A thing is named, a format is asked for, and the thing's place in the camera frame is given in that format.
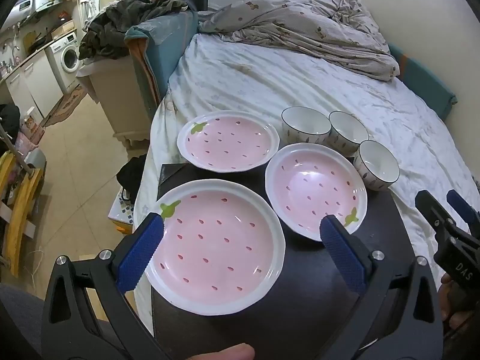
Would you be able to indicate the person's right hand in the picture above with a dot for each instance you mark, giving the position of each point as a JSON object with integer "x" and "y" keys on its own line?
{"x": 450, "y": 300}

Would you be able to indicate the teal bed cushion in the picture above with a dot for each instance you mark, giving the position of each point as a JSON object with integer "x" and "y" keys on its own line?
{"x": 427, "y": 82}

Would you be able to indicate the white kitchen cabinets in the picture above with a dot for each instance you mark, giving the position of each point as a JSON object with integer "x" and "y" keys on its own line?
{"x": 32, "y": 82}

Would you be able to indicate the yellow wooden frame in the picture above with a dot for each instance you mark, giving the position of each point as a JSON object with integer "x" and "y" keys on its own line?
{"x": 20, "y": 210}

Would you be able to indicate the pile of dark clothes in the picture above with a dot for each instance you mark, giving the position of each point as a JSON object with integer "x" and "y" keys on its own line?
{"x": 127, "y": 22}

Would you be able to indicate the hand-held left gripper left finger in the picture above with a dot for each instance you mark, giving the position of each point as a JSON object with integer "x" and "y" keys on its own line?
{"x": 142, "y": 255}

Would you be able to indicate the pink box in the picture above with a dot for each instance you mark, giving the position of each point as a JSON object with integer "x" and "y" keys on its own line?
{"x": 30, "y": 131}

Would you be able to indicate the scalloped pink strawberry plate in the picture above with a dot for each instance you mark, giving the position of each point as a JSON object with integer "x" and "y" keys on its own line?
{"x": 228, "y": 140}
{"x": 311, "y": 183}

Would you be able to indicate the white washing machine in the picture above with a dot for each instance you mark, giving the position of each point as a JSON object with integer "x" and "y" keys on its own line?
{"x": 66, "y": 52}

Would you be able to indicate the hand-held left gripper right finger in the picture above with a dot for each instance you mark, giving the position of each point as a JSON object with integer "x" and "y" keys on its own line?
{"x": 343, "y": 255}

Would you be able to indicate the white bed sheet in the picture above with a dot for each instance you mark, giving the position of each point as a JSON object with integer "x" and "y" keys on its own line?
{"x": 285, "y": 82}

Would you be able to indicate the beige cabinet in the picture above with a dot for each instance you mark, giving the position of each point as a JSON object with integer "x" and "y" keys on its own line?
{"x": 112, "y": 97}

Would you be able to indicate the patterned cardboard box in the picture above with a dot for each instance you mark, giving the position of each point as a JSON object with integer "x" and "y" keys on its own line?
{"x": 122, "y": 213}

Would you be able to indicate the dark leather mat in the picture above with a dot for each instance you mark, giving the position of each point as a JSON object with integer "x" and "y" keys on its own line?
{"x": 318, "y": 307}

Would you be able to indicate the grey printed quilt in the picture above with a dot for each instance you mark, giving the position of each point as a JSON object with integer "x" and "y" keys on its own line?
{"x": 300, "y": 22}

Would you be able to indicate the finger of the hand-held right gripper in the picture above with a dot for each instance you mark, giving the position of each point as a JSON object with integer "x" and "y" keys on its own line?
{"x": 463, "y": 204}
{"x": 431, "y": 208}

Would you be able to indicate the black bag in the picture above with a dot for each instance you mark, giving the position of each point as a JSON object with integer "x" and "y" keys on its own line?
{"x": 131, "y": 176}

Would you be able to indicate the person's left hand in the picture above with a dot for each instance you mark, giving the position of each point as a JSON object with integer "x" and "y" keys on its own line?
{"x": 225, "y": 353}

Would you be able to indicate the large pink strawberry plate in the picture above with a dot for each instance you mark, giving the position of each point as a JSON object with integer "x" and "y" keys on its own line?
{"x": 217, "y": 247}

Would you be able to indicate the white fish print bowl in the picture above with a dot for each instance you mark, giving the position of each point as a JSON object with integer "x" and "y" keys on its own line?
{"x": 377, "y": 163}
{"x": 305, "y": 122}
{"x": 348, "y": 129}

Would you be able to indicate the patterned floor rug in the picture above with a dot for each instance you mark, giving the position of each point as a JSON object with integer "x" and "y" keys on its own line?
{"x": 65, "y": 107}

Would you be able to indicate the hanging white shirt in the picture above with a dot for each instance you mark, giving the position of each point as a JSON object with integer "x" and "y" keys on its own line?
{"x": 89, "y": 2}

